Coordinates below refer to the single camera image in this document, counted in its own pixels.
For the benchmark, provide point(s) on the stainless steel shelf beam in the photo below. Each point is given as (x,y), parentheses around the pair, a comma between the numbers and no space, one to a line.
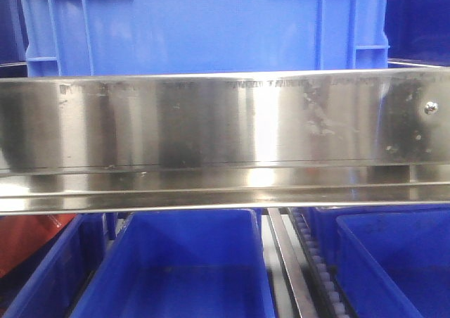
(224,140)

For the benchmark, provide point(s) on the blue plastic bin left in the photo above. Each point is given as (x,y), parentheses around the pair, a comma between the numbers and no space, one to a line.
(194,263)

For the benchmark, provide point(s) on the blue plastic bin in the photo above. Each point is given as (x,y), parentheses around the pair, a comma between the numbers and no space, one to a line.
(389,261)
(194,263)

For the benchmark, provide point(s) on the blue crate upper shelf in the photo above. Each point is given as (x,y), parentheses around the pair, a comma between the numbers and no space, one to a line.
(121,37)

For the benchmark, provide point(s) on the blue plastic bin right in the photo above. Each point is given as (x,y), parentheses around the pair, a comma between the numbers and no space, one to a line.
(389,261)

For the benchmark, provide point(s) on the blue bin far left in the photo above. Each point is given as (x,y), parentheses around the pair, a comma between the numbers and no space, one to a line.
(54,285)

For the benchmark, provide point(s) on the white roller track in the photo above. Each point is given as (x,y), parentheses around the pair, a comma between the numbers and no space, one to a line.
(330,301)

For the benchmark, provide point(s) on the silver screw on beam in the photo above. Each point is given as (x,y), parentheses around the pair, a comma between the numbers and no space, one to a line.
(431,107)

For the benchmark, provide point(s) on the red plastic bag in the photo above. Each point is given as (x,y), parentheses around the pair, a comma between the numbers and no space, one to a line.
(23,235)

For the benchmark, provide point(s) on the steel shelf divider rail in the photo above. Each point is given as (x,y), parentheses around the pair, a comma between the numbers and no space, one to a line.
(300,298)

